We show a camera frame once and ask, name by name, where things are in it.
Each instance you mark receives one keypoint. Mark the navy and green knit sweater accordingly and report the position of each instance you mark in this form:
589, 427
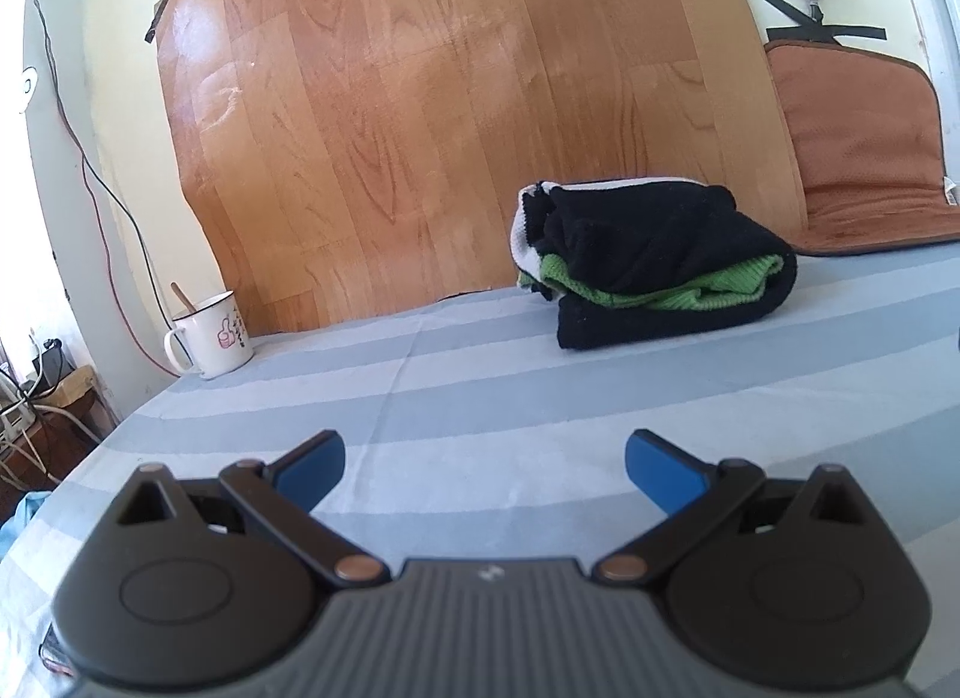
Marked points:
660, 241

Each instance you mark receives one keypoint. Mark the black tape strip on sheet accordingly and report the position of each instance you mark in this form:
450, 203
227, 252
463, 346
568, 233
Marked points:
160, 12

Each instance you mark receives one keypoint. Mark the brown perforated seat cushion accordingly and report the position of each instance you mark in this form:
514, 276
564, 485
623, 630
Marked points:
862, 143

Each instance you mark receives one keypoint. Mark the white round wall fixture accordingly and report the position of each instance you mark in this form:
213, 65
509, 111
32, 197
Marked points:
26, 87

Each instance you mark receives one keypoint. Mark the cardboard box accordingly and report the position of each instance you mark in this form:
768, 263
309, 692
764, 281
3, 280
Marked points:
71, 391

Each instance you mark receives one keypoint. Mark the wooden spoon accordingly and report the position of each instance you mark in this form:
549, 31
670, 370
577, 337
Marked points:
184, 297

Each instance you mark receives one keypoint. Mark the light blue cloth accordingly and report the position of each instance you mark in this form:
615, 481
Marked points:
22, 525

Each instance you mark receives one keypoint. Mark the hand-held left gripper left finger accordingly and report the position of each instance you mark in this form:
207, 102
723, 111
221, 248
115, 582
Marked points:
311, 469

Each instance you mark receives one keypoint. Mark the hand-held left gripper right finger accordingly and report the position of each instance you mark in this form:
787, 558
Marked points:
664, 469

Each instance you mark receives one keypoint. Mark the short black tape strip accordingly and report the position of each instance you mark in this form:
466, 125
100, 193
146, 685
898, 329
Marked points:
787, 8

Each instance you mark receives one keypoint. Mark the white enamel mug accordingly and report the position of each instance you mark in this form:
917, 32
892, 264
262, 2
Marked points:
217, 338

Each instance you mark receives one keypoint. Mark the wooden headboard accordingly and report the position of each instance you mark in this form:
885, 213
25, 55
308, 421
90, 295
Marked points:
412, 106

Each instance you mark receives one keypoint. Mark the white framed glass door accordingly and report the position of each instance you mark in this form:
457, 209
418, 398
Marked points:
937, 8

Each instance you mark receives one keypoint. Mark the long black tape strip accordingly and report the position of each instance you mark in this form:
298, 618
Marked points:
847, 33

